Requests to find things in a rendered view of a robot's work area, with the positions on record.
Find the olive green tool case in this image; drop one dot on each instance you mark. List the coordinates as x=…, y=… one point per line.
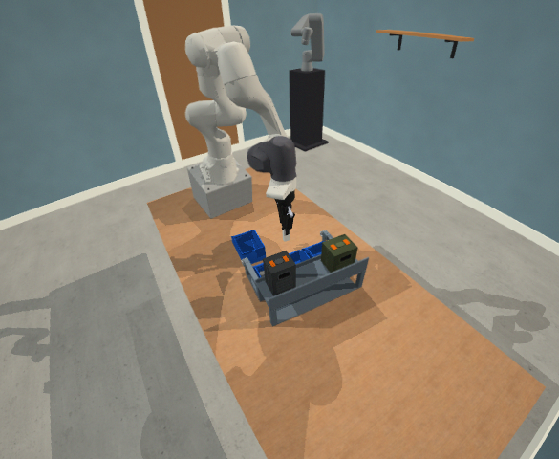
x=338, y=253

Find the blue open-front bin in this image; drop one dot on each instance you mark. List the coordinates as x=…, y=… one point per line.
x=258, y=268
x=298, y=256
x=249, y=245
x=313, y=250

